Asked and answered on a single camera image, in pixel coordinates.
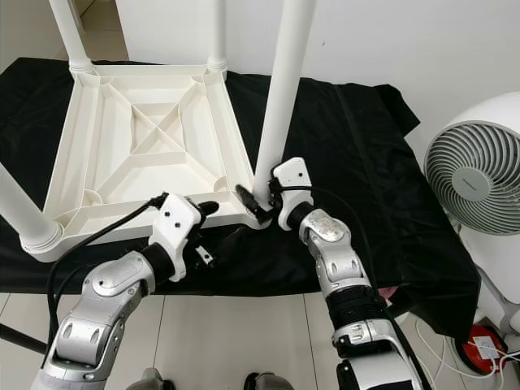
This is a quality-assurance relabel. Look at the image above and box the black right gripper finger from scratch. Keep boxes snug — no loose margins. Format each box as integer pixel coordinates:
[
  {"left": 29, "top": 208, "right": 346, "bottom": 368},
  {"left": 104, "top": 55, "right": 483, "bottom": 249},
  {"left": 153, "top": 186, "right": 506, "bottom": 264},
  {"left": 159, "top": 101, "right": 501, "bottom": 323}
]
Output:
[{"left": 236, "top": 185, "right": 271, "bottom": 224}]

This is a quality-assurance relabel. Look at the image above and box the white plastic table top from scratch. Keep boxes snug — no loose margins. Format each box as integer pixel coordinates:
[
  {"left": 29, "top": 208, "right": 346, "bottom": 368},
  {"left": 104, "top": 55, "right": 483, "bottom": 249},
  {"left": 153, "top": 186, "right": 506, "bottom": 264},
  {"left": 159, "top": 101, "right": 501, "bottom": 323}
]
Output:
[{"left": 26, "top": 63, "right": 273, "bottom": 262}]

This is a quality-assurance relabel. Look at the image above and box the white plastic table leg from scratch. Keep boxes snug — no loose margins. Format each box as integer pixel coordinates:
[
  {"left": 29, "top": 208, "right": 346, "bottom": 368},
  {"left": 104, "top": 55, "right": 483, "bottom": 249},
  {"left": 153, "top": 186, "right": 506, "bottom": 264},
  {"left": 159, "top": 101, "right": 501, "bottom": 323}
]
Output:
[
  {"left": 253, "top": 0, "right": 318, "bottom": 200},
  {"left": 0, "top": 167, "right": 63, "bottom": 251},
  {"left": 49, "top": 0, "right": 94, "bottom": 72},
  {"left": 207, "top": 0, "right": 228, "bottom": 72}
]

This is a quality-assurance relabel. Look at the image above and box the black tablecloth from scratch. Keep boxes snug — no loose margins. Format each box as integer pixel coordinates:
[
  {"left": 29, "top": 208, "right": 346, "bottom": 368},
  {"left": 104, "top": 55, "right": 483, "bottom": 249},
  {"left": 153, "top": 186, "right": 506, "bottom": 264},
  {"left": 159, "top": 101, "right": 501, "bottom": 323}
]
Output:
[{"left": 0, "top": 57, "right": 480, "bottom": 340}]

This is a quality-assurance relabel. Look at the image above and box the grey right robot foot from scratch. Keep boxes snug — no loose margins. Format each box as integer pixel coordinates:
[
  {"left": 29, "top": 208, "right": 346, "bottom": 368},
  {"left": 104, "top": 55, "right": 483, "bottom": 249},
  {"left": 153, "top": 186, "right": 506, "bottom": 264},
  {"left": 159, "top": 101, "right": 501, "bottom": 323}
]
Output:
[{"left": 244, "top": 372, "right": 293, "bottom": 390}]

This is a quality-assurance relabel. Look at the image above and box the grey robot foot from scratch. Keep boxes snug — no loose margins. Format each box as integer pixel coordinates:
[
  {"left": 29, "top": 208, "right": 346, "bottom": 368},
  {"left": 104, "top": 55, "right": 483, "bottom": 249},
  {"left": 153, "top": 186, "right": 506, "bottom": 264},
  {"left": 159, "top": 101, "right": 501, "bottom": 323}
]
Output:
[
  {"left": 244, "top": 372, "right": 293, "bottom": 390},
  {"left": 130, "top": 370, "right": 171, "bottom": 390}
]

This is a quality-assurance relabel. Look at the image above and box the grey left robot foot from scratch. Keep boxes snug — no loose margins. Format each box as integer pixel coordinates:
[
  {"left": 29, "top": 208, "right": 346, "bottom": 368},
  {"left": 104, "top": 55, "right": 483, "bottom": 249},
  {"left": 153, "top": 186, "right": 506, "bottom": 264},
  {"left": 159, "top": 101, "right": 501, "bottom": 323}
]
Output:
[{"left": 130, "top": 370, "right": 171, "bottom": 390}]

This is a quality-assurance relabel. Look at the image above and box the white round fan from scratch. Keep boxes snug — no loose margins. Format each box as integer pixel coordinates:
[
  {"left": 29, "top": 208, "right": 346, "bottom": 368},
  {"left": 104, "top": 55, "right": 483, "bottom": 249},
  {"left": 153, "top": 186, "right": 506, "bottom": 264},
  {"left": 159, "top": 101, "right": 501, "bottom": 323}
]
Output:
[{"left": 425, "top": 91, "right": 520, "bottom": 334}]

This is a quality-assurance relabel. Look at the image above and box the black metal table leg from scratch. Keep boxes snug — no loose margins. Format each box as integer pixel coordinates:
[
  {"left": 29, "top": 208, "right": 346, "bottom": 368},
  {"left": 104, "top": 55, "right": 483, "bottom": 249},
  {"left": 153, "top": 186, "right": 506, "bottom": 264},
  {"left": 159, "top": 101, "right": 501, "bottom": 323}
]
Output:
[{"left": 0, "top": 325, "right": 47, "bottom": 354}]

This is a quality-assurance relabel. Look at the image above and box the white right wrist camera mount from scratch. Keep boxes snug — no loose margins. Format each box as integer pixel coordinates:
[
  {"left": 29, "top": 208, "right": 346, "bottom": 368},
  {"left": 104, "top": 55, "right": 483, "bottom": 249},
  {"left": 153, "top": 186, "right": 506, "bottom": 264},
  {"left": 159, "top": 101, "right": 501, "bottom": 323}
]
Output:
[{"left": 272, "top": 158, "right": 314, "bottom": 231}]

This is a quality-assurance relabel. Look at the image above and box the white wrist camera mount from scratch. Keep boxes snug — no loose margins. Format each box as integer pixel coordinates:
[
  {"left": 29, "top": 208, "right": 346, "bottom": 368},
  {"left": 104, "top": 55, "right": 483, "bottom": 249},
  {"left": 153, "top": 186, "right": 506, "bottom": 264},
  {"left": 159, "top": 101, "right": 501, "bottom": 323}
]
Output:
[
  {"left": 272, "top": 158, "right": 314, "bottom": 231},
  {"left": 153, "top": 195, "right": 206, "bottom": 283}
]

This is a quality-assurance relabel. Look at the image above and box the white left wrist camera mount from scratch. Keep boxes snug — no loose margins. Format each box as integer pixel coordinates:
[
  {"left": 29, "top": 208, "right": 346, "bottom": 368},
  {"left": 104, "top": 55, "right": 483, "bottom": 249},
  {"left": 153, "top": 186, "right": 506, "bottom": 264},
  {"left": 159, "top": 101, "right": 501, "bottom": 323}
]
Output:
[{"left": 153, "top": 195, "right": 206, "bottom": 283}]

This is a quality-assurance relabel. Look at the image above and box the white floor cable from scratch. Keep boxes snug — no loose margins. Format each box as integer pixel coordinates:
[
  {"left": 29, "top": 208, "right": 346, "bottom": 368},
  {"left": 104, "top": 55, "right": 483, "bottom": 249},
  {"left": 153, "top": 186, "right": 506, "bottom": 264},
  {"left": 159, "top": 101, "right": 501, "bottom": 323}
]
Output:
[{"left": 414, "top": 317, "right": 520, "bottom": 383}]

